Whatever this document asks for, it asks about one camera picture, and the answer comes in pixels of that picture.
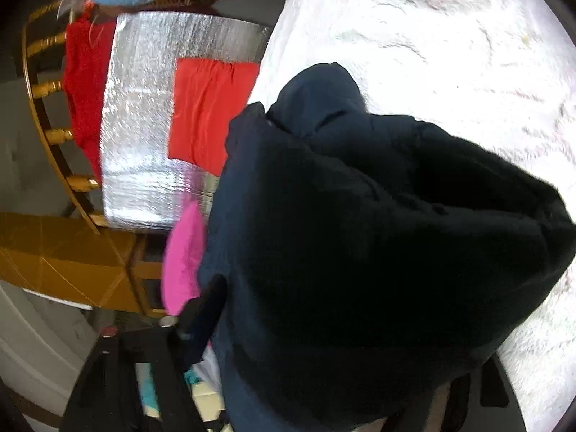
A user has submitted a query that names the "teal garment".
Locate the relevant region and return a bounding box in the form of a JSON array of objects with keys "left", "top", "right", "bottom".
[{"left": 139, "top": 362, "right": 201, "bottom": 417}]

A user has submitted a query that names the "wooden cabinet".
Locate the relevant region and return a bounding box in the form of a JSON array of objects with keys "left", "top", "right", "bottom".
[{"left": 0, "top": 211, "right": 169, "bottom": 318}]

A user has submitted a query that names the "pink pillow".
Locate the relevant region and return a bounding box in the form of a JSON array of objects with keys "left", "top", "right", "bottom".
[{"left": 161, "top": 200, "right": 210, "bottom": 316}]

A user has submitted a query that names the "white bed blanket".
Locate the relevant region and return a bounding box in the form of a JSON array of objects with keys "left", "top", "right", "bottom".
[{"left": 211, "top": 0, "right": 576, "bottom": 432}]

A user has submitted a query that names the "silver foil insulation sheet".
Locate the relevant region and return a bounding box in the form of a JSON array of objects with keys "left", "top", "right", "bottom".
[{"left": 100, "top": 11, "right": 273, "bottom": 234}]

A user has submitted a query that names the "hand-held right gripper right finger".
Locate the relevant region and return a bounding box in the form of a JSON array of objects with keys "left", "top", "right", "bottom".
[{"left": 445, "top": 353, "right": 511, "bottom": 432}]

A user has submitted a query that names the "navy padded jacket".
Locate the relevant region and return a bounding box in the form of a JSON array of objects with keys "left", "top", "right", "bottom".
[{"left": 195, "top": 62, "right": 576, "bottom": 432}]

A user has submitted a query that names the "red pillow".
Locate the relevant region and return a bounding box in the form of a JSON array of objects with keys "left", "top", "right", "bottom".
[{"left": 167, "top": 58, "right": 262, "bottom": 178}]

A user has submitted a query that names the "red garment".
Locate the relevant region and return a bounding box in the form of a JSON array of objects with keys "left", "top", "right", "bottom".
[{"left": 62, "top": 15, "right": 118, "bottom": 185}]

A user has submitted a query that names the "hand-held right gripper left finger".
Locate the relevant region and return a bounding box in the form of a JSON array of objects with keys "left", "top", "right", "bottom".
[{"left": 58, "top": 274, "right": 230, "bottom": 432}]

